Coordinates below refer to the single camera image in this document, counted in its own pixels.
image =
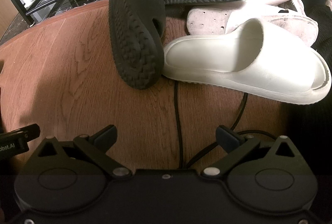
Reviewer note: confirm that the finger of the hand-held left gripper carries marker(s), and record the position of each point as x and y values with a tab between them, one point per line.
28	130

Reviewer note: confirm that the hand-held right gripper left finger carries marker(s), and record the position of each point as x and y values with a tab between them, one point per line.
105	136

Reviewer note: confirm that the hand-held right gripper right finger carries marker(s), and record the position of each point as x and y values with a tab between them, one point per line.
228	137

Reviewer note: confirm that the cream foam slide sandal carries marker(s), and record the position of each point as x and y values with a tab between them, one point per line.
207	58

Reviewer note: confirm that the wood-grain floor mat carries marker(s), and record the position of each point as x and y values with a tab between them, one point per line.
64	71

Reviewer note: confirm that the brown cardboard panel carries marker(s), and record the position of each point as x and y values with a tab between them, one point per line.
3	11

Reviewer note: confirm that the person's black-clad leg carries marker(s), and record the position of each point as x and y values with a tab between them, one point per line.
324	19

